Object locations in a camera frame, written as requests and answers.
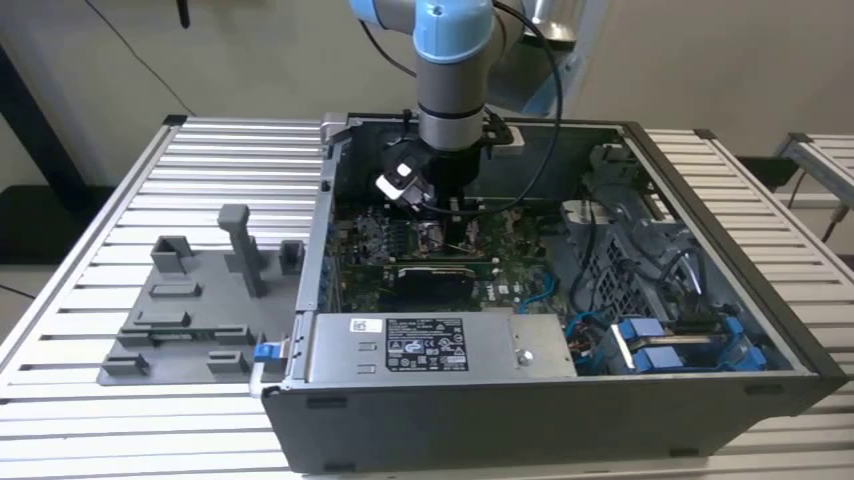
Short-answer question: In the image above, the green motherboard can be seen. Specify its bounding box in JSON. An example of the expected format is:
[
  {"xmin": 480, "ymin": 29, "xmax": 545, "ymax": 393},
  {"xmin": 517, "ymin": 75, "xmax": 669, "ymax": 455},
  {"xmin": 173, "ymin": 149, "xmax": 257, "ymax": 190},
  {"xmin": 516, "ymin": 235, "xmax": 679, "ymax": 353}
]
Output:
[{"xmin": 329, "ymin": 197, "xmax": 559, "ymax": 314}]

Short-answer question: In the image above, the green RAM stick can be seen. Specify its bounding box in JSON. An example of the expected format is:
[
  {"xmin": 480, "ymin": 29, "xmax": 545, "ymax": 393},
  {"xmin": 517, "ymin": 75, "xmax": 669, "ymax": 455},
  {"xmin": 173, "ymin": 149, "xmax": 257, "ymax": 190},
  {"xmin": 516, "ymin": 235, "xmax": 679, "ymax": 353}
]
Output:
[{"xmin": 146, "ymin": 327, "xmax": 225, "ymax": 342}]

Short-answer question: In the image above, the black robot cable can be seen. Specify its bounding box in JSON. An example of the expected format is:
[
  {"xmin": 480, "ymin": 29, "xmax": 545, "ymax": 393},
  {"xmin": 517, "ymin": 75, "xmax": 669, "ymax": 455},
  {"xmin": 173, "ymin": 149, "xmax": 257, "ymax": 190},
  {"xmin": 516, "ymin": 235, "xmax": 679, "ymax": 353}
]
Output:
[{"xmin": 363, "ymin": 0, "xmax": 565, "ymax": 214}]

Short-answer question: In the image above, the blue data cable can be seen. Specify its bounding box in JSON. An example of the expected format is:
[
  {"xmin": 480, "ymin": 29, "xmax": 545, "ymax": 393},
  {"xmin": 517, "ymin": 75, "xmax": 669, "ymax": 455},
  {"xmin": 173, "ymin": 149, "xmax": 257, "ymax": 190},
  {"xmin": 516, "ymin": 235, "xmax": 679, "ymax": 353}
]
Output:
[{"xmin": 523, "ymin": 273, "xmax": 560, "ymax": 307}]

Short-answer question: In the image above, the dark slanted post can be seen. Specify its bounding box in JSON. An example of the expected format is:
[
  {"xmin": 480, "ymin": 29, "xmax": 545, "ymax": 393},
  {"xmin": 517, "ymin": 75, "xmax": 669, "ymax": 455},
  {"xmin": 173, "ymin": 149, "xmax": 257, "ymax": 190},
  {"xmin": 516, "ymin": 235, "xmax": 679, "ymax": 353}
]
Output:
[{"xmin": 0, "ymin": 42, "xmax": 92, "ymax": 211}]

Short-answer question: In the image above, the grey power supply unit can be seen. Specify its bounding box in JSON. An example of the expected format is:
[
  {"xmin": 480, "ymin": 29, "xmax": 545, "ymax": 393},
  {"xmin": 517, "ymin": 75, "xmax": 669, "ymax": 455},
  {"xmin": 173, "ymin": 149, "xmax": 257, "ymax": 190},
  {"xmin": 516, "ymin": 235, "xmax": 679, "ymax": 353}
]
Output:
[{"xmin": 302, "ymin": 312, "xmax": 579, "ymax": 381}]

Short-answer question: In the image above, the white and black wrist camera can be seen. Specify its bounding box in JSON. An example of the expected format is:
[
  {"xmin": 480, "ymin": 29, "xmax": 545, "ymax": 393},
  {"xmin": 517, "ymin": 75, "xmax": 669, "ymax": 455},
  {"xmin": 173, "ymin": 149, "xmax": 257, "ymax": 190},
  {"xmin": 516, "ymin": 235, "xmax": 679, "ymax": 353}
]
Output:
[{"xmin": 373, "ymin": 154, "xmax": 436, "ymax": 212}]

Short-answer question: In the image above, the grey parts rack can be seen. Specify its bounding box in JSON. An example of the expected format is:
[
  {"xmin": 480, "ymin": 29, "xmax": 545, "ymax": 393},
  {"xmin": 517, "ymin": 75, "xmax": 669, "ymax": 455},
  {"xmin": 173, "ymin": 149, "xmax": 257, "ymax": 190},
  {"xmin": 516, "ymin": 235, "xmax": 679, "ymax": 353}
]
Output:
[{"xmin": 96, "ymin": 203, "xmax": 308, "ymax": 386}]

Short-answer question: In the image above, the black object on floor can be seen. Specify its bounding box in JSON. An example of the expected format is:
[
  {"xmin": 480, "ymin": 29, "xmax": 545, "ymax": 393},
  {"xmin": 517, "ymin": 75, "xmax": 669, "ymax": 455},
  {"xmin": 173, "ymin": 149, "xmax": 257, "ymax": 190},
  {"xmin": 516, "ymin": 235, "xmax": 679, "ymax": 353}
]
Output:
[{"xmin": 0, "ymin": 184, "xmax": 118, "ymax": 266}]

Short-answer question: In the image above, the metal socket cover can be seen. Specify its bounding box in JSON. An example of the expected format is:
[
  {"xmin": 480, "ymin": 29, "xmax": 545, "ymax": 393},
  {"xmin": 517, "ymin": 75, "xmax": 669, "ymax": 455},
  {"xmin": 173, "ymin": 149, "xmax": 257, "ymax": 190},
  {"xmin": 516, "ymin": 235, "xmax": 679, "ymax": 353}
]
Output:
[{"xmin": 415, "ymin": 221, "xmax": 485, "ymax": 254}]

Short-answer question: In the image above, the grey metal drive cage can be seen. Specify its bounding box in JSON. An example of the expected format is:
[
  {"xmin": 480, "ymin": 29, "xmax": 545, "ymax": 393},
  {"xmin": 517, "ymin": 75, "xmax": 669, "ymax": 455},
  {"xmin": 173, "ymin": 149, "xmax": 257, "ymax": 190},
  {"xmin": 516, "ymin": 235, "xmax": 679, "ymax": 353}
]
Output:
[{"xmin": 539, "ymin": 142, "xmax": 741, "ymax": 321}]

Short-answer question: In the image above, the metal side table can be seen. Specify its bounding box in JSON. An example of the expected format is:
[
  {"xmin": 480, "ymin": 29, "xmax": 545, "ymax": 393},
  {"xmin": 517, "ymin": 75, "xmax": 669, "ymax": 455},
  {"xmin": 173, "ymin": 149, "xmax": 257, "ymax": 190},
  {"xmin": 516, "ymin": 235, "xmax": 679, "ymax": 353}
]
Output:
[{"xmin": 772, "ymin": 130, "xmax": 854, "ymax": 241}]

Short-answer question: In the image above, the black open PC case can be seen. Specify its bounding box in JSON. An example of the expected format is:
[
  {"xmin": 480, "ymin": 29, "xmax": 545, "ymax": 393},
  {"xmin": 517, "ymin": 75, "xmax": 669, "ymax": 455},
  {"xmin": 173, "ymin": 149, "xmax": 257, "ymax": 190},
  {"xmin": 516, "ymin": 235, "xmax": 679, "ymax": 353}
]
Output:
[{"xmin": 249, "ymin": 112, "xmax": 848, "ymax": 474}]

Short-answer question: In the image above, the blue disk carrier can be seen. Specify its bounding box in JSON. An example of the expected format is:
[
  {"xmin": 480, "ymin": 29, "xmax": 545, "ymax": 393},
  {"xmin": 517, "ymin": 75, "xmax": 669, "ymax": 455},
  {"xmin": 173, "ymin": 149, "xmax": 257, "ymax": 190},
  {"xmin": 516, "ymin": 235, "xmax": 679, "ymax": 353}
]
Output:
[
  {"xmin": 612, "ymin": 309, "xmax": 741, "ymax": 347},
  {"xmin": 629, "ymin": 339, "xmax": 769, "ymax": 375}
]

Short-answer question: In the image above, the black box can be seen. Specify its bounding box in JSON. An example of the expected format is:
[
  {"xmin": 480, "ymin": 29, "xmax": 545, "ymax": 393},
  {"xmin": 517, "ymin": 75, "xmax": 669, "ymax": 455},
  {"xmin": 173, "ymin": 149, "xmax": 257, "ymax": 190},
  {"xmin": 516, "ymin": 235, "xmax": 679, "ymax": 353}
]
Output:
[{"xmin": 735, "ymin": 156, "xmax": 800, "ymax": 194}]

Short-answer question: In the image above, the thin black wall cable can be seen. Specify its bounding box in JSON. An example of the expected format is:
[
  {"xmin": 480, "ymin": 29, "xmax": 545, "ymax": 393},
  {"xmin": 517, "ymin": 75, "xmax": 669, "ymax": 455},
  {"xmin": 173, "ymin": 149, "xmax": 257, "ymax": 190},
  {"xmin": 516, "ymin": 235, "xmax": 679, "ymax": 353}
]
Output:
[{"xmin": 82, "ymin": 0, "xmax": 198, "ymax": 117}]

